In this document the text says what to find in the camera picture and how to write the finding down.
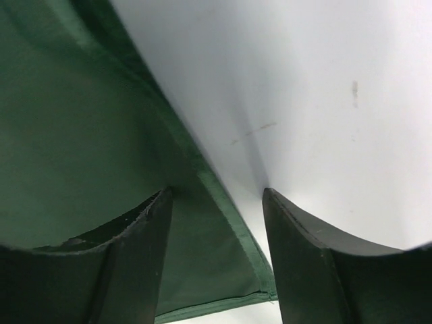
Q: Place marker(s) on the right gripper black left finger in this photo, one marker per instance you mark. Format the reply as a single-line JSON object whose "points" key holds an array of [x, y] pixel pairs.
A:
{"points": [[111, 274]]}

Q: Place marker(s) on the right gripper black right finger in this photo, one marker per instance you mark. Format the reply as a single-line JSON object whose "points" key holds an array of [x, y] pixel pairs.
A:
{"points": [[326, 275]]}

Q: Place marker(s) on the dark green cloth napkin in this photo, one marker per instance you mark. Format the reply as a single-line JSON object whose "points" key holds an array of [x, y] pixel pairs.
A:
{"points": [[86, 136]]}

